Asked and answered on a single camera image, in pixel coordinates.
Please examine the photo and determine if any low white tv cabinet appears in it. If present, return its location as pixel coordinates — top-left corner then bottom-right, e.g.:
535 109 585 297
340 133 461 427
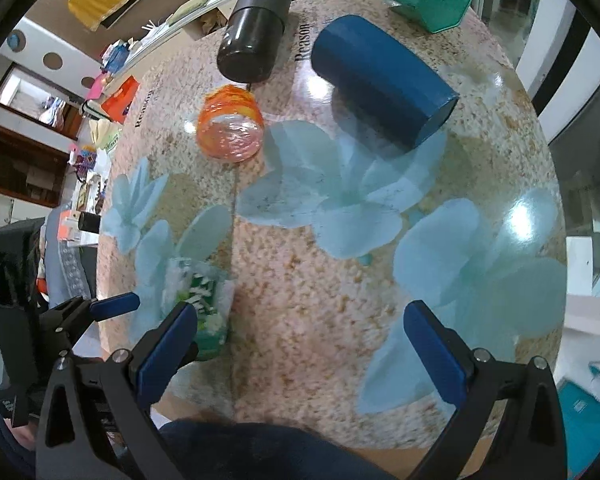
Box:
104 0 237 94

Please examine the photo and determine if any black cylindrical tumbler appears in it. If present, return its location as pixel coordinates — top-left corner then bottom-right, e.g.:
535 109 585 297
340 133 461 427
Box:
216 0 291 84

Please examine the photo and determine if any orange plastic bag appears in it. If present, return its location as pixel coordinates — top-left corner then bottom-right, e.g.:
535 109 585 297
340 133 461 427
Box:
102 76 140 124

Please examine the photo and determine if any orange plastic bottle cup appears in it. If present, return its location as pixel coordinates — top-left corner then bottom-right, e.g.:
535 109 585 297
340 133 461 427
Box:
195 84 265 164

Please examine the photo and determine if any black zippo box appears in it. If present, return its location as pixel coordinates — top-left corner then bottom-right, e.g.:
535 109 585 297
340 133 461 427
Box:
78 211 102 234

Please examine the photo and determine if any dark blue cup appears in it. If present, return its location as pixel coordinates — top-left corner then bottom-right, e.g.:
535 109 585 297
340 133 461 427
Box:
311 14 460 148

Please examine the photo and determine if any green tea bottle cup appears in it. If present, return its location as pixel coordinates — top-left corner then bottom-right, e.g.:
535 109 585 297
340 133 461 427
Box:
161 258 235 362

